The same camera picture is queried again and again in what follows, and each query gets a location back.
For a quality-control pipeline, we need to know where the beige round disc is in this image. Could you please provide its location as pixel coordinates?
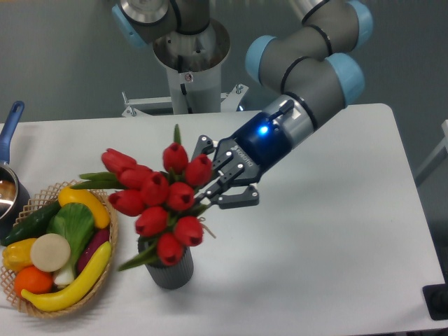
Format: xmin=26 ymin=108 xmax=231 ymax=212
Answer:
xmin=30 ymin=233 xmax=71 ymax=272

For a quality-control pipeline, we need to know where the green bok choy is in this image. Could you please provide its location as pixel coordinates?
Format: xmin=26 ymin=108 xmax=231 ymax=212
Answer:
xmin=46 ymin=203 xmax=95 ymax=288

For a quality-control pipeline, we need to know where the yellow bell pepper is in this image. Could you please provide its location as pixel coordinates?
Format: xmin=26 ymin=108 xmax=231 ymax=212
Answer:
xmin=2 ymin=238 xmax=37 ymax=272

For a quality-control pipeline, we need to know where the purple eggplant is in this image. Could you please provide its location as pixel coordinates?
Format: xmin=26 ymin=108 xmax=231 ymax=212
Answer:
xmin=76 ymin=228 xmax=110 ymax=274

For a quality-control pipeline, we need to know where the yellow squash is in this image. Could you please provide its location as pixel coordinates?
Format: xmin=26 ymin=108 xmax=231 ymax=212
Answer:
xmin=58 ymin=186 xmax=111 ymax=229

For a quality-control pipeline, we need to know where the orange fruit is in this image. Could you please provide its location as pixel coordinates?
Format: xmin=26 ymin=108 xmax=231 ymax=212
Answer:
xmin=14 ymin=266 xmax=53 ymax=297

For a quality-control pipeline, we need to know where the red tulip bouquet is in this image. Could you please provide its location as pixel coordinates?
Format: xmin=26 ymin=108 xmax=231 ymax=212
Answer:
xmin=74 ymin=126 xmax=212 ymax=271

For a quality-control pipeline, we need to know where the black box at edge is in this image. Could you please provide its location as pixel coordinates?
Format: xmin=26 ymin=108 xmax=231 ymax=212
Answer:
xmin=422 ymin=283 xmax=447 ymax=321

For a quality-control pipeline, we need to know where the green cucumber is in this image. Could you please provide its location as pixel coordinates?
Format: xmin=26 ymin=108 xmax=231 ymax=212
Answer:
xmin=1 ymin=202 xmax=61 ymax=246

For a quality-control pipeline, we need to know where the white frame at right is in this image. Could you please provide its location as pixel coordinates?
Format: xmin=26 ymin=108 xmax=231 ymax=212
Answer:
xmin=414 ymin=120 xmax=447 ymax=188

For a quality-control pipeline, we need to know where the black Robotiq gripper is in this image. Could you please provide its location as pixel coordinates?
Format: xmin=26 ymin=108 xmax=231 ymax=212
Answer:
xmin=192 ymin=112 xmax=291 ymax=209

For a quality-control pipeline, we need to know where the blue handled saucepan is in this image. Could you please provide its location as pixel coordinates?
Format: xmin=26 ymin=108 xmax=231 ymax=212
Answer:
xmin=1 ymin=101 xmax=29 ymax=239

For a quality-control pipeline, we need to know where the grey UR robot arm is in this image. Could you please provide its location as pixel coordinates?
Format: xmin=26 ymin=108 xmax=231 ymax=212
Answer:
xmin=112 ymin=1 xmax=373 ymax=210

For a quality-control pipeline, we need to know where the dark grey ribbed vase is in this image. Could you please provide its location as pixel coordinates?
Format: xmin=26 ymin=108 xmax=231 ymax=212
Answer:
xmin=138 ymin=233 xmax=194 ymax=290

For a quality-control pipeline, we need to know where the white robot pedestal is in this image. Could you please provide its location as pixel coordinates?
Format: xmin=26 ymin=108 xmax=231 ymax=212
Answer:
xmin=121 ymin=19 xmax=249 ymax=118

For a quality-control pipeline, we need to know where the long yellow banana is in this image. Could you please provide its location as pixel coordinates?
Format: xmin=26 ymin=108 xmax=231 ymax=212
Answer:
xmin=21 ymin=241 xmax=112 ymax=312

